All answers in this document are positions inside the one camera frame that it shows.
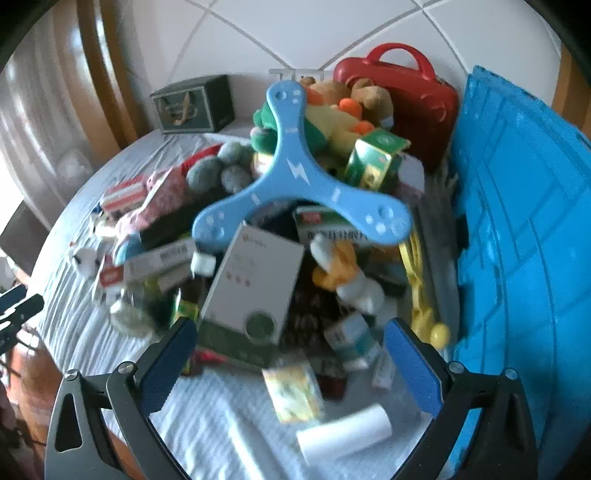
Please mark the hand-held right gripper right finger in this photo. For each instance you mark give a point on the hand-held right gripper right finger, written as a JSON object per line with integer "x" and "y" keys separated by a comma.
{"x": 413, "y": 369}

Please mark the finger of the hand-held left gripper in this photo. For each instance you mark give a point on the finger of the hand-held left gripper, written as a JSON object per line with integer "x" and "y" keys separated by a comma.
{"x": 11, "y": 297}
{"x": 25, "y": 311}

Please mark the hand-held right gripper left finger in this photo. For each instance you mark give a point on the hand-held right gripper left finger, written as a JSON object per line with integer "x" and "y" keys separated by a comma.
{"x": 168, "y": 364}

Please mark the blue plastic crate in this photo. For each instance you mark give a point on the blue plastic crate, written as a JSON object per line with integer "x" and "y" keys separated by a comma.
{"x": 521, "y": 230}

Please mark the yellow plastic toy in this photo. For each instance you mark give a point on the yellow plastic toy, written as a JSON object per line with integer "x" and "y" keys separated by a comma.
{"x": 422, "y": 314}

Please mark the white bottle with teal label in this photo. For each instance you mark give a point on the white bottle with teal label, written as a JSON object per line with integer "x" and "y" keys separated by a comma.
{"x": 353, "y": 341}

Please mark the white cow figurine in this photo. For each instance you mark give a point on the white cow figurine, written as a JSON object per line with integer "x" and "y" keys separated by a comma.
{"x": 87, "y": 261}

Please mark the white paper roll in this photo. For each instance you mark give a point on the white paper roll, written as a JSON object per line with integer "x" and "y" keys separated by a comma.
{"x": 344, "y": 434}

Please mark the brown bottle with white cap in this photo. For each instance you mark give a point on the brown bottle with white cap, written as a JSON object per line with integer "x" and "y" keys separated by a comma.
{"x": 203, "y": 265}

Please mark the long white carton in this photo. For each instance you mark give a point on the long white carton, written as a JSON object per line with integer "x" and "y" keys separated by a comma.
{"x": 161, "y": 258}

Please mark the white and orange plush duck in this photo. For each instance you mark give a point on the white and orange plush duck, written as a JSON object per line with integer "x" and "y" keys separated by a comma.
{"x": 351, "y": 281}

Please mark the dark patterned pouch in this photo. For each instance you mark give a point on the dark patterned pouch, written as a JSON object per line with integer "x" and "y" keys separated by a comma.
{"x": 314, "y": 318}

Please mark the small yellow box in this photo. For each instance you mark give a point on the small yellow box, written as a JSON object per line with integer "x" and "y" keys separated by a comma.
{"x": 293, "y": 392}

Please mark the pink striped box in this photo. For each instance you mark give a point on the pink striped box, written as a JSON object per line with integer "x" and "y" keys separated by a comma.
{"x": 124, "y": 196}

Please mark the green and white flat box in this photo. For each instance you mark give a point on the green and white flat box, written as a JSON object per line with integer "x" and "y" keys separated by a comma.
{"x": 323, "y": 226}

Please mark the white and pink carton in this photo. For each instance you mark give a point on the white and pink carton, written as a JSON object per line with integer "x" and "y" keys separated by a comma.
{"x": 166, "y": 194}

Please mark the white card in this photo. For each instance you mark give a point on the white card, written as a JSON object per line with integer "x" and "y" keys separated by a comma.
{"x": 413, "y": 174}

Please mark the grey plush toy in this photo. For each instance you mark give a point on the grey plush toy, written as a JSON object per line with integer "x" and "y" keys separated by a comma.
{"x": 217, "y": 170}

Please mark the green and yellow box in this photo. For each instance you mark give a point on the green and yellow box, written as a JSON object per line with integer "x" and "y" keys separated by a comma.
{"x": 374, "y": 159}

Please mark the yellow and orange plush toy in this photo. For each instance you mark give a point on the yellow and orange plush toy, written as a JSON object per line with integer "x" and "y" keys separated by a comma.
{"x": 332, "y": 124}

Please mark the green plush toy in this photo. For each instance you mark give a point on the green plush toy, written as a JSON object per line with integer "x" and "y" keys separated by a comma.
{"x": 265, "y": 124}

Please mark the dark green gift box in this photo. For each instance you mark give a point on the dark green gift box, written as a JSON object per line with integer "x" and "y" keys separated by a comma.
{"x": 194, "y": 106}

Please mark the red plastic carry case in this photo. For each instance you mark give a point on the red plastic carry case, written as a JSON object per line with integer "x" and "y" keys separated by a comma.
{"x": 415, "y": 106}

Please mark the brown plush bear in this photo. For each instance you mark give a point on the brown plush bear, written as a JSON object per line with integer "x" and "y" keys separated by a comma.
{"x": 369, "y": 99}

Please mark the white wall socket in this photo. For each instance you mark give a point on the white wall socket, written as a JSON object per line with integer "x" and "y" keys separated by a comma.
{"x": 295, "y": 76}

